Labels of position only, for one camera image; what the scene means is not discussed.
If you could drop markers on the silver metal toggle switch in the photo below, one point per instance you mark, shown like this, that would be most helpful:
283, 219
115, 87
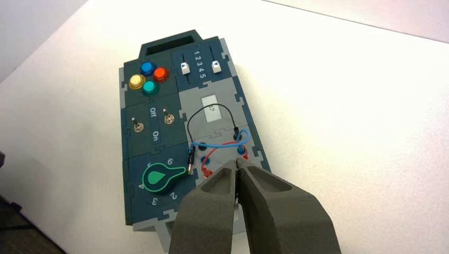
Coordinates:
138, 127
169, 119

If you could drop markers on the red push button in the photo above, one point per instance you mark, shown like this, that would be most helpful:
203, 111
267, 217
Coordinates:
161, 74

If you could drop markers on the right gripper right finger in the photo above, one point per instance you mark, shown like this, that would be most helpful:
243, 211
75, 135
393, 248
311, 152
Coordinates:
280, 217

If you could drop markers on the teal push button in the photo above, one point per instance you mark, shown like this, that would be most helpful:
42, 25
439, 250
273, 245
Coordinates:
150, 87

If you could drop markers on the yellow push button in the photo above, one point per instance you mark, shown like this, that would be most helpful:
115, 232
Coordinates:
136, 81

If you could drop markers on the black green rotary knob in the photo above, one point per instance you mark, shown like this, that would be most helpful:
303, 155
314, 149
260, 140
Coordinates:
159, 178

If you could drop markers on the blue push button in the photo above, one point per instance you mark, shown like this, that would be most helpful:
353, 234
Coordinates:
148, 68

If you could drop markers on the white slider knob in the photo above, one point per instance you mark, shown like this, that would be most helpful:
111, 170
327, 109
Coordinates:
216, 66
185, 68

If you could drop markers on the blue grey control box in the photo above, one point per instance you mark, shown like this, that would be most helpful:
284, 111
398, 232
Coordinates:
214, 94

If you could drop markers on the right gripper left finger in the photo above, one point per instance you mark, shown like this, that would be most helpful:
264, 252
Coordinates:
207, 217

